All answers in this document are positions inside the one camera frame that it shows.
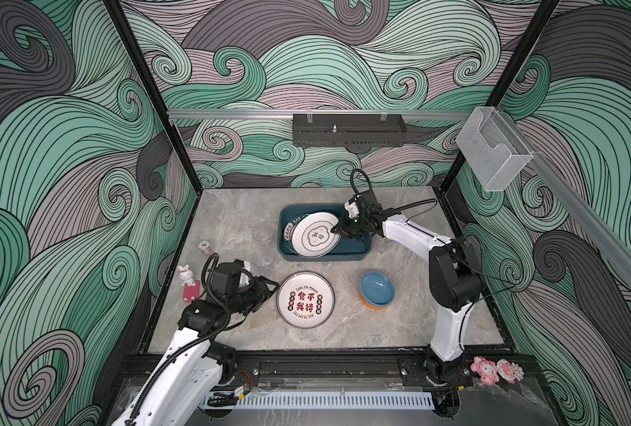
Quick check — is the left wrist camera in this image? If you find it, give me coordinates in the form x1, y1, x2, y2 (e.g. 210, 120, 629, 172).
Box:
210, 259, 251, 296

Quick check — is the teal plastic bin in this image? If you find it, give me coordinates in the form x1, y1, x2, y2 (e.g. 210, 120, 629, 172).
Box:
278, 203, 372, 262

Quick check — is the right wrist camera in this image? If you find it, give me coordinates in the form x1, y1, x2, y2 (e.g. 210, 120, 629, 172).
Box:
345, 189, 382, 218

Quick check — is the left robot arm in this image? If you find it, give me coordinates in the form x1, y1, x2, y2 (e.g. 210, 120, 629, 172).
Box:
113, 270, 280, 425

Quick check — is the black frame post right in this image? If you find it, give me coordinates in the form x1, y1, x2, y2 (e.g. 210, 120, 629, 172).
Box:
440, 1, 559, 195

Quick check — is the pink white plush toy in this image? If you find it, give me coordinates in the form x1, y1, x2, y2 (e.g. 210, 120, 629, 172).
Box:
496, 359, 525, 384

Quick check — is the enjoy the moment plate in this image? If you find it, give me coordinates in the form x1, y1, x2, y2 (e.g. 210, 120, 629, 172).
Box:
276, 272, 335, 329

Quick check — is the black frame post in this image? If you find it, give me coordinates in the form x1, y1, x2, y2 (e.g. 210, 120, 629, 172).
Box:
440, 1, 559, 195
104, 0, 203, 198

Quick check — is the black frame post left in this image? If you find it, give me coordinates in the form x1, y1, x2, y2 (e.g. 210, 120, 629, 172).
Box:
104, 0, 203, 198

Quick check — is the clear acrylic wall holder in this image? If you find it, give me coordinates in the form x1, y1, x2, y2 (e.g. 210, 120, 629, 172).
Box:
456, 106, 533, 193

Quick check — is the clear cup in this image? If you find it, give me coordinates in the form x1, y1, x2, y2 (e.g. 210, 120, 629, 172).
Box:
253, 248, 276, 268
252, 222, 278, 247

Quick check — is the blue bowl on stack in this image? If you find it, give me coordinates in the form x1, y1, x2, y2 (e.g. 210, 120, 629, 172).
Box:
359, 271, 395, 304

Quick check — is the aluminium rail back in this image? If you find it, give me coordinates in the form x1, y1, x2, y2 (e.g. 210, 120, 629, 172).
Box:
166, 108, 472, 122

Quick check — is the white rabbit figurine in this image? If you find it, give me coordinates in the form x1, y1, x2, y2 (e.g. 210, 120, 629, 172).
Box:
177, 264, 197, 287

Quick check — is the aluminium rail right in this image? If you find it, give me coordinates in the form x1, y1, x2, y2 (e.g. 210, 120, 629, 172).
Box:
498, 112, 631, 289

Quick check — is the white plate cloud emblem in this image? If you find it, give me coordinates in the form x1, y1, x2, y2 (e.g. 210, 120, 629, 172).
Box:
291, 212, 340, 258

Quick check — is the white slotted cable duct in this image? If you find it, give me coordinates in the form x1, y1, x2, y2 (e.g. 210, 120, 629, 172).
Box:
221, 392, 435, 411

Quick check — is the clear cup near left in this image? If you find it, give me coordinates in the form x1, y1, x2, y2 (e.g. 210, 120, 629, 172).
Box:
253, 248, 276, 268

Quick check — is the green rim hao wei plate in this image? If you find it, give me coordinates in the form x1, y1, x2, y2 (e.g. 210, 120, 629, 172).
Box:
283, 214, 308, 254

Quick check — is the clear cup far left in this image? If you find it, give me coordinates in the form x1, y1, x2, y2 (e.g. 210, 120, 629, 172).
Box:
252, 222, 278, 247

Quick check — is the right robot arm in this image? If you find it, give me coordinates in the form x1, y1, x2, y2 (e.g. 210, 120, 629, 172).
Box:
333, 201, 484, 364

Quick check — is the pink checkered small cup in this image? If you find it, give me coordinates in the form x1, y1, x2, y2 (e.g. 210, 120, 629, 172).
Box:
198, 241, 214, 257

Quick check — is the black wall shelf tray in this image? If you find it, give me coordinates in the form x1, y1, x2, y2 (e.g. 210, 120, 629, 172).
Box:
292, 113, 408, 150

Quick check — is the orange bowl under stack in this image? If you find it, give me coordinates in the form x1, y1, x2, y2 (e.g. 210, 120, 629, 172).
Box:
361, 298, 391, 310

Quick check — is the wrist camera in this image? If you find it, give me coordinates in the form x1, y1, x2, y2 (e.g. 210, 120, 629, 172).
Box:
210, 259, 251, 296
345, 189, 382, 218

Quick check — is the aluminium rail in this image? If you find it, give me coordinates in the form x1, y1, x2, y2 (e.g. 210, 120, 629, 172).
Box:
166, 108, 472, 122
498, 112, 631, 289

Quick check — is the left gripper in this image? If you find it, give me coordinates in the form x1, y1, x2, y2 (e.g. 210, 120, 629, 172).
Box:
226, 275, 279, 316

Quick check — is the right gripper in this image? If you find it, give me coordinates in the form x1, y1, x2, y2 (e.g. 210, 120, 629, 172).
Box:
329, 211, 371, 240

